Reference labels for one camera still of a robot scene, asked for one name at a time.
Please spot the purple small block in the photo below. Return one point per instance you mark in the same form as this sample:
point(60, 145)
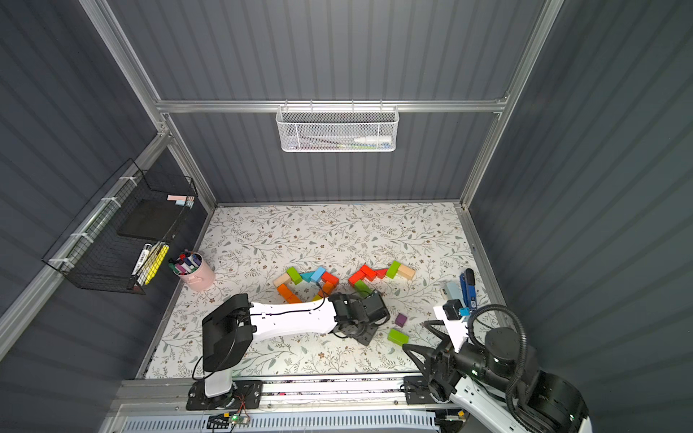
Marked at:
point(401, 320)

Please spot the blue stapler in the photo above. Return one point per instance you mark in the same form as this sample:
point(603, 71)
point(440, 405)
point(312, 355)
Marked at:
point(468, 288)

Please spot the yellow highlighter pack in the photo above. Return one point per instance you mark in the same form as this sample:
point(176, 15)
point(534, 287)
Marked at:
point(152, 263)

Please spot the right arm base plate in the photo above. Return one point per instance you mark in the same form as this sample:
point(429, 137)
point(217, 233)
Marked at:
point(416, 391)

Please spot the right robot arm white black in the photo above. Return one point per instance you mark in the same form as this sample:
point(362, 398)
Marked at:
point(535, 401)

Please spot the black notebook in basket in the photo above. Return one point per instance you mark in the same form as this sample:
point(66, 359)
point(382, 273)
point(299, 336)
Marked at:
point(154, 221)

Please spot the black wire mesh basket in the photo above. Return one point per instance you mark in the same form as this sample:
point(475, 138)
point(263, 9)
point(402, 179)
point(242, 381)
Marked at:
point(121, 244)

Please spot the beige wooden block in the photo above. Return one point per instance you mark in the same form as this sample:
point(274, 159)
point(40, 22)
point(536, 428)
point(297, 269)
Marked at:
point(282, 280)

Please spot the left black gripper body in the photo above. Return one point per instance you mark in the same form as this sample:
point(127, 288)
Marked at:
point(365, 330)

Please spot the white wire mesh basket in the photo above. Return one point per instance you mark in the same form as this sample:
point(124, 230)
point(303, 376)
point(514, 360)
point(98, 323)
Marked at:
point(315, 131)

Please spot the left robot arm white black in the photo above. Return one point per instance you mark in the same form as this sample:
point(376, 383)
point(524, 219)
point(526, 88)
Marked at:
point(228, 331)

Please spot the red block low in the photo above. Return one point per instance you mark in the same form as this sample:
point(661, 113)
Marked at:
point(368, 272)

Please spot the light blue block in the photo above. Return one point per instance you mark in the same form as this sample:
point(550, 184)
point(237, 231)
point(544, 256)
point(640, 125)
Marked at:
point(317, 275)

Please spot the pink pen cup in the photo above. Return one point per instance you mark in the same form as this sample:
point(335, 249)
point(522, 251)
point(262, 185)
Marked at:
point(193, 271)

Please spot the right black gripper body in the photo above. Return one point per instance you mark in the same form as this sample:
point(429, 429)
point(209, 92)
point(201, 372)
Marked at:
point(433, 365)

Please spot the green block bottom pair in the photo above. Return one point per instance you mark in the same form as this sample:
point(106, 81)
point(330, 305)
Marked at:
point(397, 337)

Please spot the small circuit board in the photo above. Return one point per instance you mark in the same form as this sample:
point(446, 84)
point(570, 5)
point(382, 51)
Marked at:
point(226, 422)

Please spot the orange block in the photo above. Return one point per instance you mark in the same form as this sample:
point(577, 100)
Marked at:
point(288, 294)
point(326, 289)

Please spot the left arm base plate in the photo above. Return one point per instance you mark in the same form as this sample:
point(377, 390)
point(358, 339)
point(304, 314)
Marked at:
point(243, 392)

